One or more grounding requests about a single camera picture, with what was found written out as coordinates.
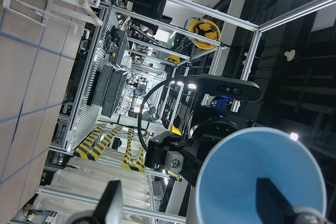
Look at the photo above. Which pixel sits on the white wire cup rack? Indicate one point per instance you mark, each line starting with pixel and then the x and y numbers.
pixel 55 9

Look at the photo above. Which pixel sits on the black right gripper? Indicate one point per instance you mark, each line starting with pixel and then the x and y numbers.
pixel 187 157

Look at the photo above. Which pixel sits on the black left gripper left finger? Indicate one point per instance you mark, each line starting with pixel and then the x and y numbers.
pixel 110 206

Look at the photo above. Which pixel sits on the yellow hard hat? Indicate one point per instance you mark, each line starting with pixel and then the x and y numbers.
pixel 205 28

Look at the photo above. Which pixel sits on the light blue plastic cup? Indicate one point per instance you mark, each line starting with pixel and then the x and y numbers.
pixel 225 191

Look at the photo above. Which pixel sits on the black wrist depth camera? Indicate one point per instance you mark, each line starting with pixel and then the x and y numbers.
pixel 229 87

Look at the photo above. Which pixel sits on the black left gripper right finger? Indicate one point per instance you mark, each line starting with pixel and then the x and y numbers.
pixel 271 205

